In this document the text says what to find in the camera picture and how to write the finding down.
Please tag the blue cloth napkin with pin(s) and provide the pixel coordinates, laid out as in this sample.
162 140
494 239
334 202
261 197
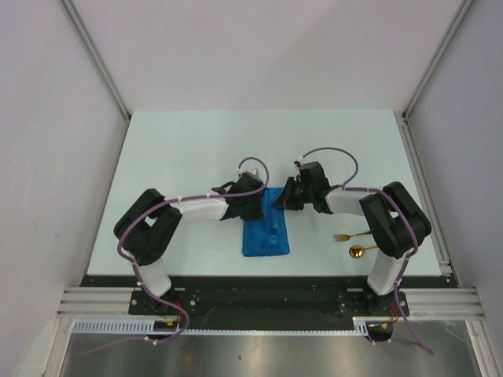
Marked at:
267 237

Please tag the gold fork green handle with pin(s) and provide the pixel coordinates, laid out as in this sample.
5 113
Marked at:
346 237

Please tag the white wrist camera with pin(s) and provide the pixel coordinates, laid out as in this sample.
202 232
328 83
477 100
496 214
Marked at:
300 161
254 172

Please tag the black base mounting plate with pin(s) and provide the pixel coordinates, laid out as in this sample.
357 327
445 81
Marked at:
210 303

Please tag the white slotted cable duct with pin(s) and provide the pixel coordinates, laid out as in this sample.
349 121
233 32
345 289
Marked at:
153 327

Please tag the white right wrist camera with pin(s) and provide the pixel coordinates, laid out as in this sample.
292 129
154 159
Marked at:
300 161

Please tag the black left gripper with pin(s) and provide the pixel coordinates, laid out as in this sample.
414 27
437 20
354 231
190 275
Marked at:
256 214

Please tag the aluminium corner post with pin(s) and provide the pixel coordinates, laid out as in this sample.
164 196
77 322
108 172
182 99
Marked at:
439 55
91 50

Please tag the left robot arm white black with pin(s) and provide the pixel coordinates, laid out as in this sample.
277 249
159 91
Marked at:
146 229

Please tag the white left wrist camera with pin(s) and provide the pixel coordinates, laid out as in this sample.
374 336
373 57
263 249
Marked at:
254 172

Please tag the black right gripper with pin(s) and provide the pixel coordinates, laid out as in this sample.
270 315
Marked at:
285 199

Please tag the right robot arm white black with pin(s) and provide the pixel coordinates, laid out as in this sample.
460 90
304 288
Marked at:
396 222

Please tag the left aluminium corner post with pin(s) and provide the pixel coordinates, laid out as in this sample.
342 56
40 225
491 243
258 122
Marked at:
91 50

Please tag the aluminium front frame rail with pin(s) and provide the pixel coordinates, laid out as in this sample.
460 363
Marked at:
424 303

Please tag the right aluminium corner post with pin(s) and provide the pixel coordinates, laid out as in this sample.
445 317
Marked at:
439 55

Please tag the gold spoon green handle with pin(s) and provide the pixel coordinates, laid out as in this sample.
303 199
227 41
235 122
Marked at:
358 251

